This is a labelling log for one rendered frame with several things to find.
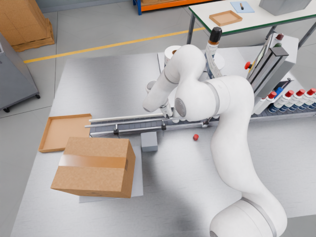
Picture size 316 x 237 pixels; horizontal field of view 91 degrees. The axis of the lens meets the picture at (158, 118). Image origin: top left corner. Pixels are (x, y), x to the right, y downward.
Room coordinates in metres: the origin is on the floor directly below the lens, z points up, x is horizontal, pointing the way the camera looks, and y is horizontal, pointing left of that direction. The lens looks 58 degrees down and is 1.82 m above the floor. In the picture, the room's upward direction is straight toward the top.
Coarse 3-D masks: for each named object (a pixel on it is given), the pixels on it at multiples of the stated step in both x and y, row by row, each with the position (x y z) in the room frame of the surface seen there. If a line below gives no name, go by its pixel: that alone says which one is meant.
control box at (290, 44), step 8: (272, 40) 0.57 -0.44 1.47; (288, 40) 0.57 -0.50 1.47; (296, 40) 0.57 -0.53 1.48; (288, 48) 0.52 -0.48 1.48; (296, 48) 0.52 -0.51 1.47; (288, 56) 0.47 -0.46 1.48; (296, 56) 0.47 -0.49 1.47; (288, 64) 0.44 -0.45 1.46; (248, 72) 0.58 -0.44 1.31; (280, 72) 0.45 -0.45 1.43; (272, 80) 0.45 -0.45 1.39; (280, 80) 0.44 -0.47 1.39; (264, 88) 0.45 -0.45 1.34; (272, 88) 0.44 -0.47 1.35; (264, 96) 0.44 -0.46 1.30
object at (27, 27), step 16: (0, 0) 2.77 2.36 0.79; (16, 0) 2.85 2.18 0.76; (32, 0) 3.44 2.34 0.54; (0, 16) 2.72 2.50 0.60; (16, 16) 2.80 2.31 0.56; (32, 16) 2.88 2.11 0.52; (0, 32) 2.65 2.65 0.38; (16, 32) 2.73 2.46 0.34; (32, 32) 2.82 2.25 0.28; (48, 32) 3.07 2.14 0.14; (16, 48) 2.67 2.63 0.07
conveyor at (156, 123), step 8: (264, 112) 0.64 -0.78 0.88; (280, 112) 0.64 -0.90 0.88; (288, 112) 0.64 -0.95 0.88; (296, 112) 0.64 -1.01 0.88; (304, 112) 0.64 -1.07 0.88; (112, 120) 0.58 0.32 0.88; (120, 120) 0.58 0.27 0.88; (128, 120) 0.58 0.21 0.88; (136, 120) 0.58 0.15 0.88; (168, 120) 0.58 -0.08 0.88; (200, 120) 0.57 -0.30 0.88; (216, 120) 0.57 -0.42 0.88; (96, 128) 0.52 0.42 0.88; (104, 128) 0.51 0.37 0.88; (112, 128) 0.51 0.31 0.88; (120, 128) 0.51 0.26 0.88; (128, 128) 0.51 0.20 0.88; (136, 128) 0.52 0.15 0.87
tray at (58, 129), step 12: (48, 120) 0.59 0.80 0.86; (60, 120) 0.61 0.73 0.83; (72, 120) 0.61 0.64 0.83; (84, 120) 0.61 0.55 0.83; (48, 132) 0.51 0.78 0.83; (60, 132) 0.51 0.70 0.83; (72, 132) 0.51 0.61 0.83; (84, 132) 0.51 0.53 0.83; (48, 144) 0.42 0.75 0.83; (60, 144) 0.42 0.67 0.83
